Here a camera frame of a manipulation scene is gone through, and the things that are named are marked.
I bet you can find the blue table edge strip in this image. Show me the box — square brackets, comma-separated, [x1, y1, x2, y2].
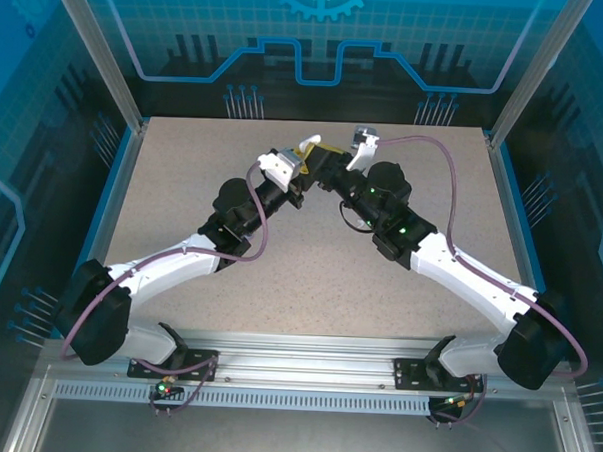
[485, 142, 579, 362]

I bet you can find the small LED connector board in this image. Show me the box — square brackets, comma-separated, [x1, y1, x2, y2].
[154, 374, 185, 400]
[441, 391, 476, 413]

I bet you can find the steel sheet shelf panel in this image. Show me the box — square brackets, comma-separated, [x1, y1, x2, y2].
[0, 372, 603, 452]

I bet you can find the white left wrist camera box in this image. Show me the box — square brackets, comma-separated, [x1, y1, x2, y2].
[255, 146, 306, 192]

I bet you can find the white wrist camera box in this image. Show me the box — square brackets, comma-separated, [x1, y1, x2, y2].
[346, 125, 382, 173]
[255, 146, 306, 192]

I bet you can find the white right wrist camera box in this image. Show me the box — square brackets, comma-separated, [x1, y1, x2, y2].
[346, 125, 382, 173]

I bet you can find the thin black right gripper wire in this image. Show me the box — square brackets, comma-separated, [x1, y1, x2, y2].
[337, 199, 382, 235]

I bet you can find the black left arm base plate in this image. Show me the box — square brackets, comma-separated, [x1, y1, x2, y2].
[127, 346, 221, 383]

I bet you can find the wide aluminium mounting rail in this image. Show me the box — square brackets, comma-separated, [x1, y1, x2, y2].
[39, 322, 573, 399]

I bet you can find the aluminium frame post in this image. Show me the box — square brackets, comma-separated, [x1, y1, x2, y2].
[486, 0, 582, 153]
[39, 0, 156, 133]

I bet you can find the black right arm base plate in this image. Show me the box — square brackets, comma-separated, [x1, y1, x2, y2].
[391, 357, 487, 394]

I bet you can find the slotted grey cable duct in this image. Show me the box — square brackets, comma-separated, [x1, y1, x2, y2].
[51, 378, 448, 420]

